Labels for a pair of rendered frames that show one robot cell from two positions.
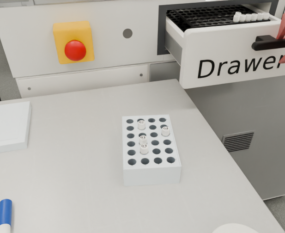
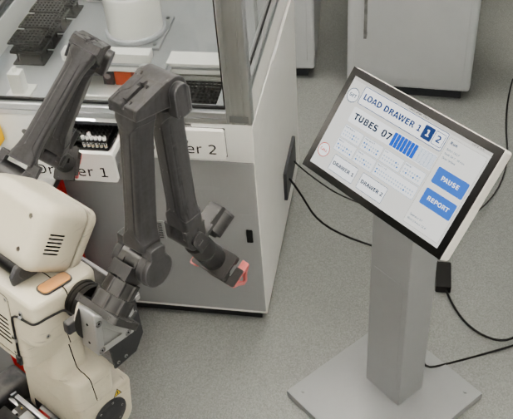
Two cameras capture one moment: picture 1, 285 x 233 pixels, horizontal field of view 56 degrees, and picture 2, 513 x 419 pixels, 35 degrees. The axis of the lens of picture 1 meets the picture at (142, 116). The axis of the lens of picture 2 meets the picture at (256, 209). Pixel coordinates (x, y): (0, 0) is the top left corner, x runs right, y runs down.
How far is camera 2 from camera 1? 2.36 m
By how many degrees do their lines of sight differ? 21
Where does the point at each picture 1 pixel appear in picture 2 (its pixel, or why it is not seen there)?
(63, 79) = not seen: outside the picture
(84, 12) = not seen: outside the picture
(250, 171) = (181, 264)
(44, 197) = not seen: outside the picture
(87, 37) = not seen: outside the picture
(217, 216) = not seen: outside the picture
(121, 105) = not seen: hidden behind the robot
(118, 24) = (17, 125)
